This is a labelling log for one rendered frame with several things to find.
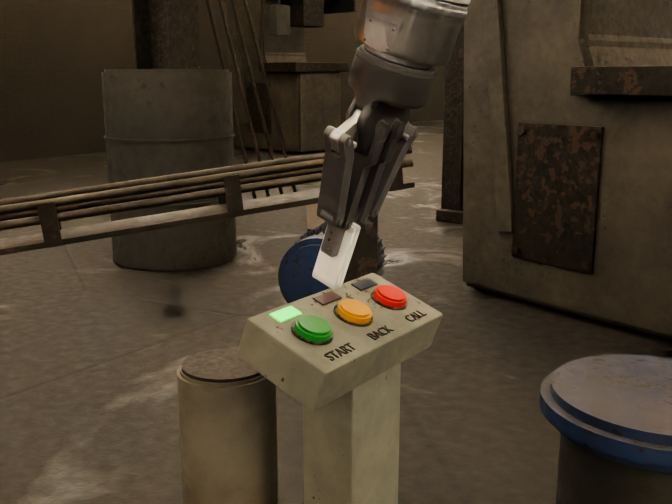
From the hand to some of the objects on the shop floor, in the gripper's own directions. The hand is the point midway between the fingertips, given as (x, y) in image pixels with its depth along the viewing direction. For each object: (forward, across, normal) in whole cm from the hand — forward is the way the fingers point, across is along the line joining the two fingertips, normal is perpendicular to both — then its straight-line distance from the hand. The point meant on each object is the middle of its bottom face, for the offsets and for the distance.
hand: (335, 252), depth 78 cm
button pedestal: (+66, -7, +21) cm, 70 cm away
